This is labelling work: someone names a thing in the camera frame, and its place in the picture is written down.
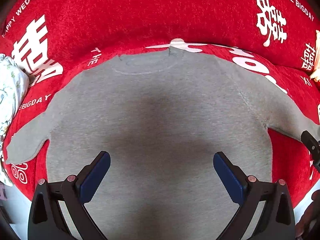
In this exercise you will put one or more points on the person's right hand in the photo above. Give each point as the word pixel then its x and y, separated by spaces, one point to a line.
pixel 310 214

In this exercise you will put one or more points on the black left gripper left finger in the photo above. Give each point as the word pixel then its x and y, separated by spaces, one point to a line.
pixel 46 220

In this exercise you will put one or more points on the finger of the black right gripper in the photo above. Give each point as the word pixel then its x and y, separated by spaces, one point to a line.
pixel 313 146

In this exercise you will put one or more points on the grey knit sweater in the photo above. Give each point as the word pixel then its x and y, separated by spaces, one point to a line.
pixel 162 116

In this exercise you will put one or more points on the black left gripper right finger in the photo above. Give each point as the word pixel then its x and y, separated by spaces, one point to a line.
pixel 277 219

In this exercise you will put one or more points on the red wedding bedspread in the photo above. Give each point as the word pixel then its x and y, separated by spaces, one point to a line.
pixel 53 40

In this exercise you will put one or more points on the white floral cloth bundle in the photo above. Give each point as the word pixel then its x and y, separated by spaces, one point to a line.
pixel 14 85

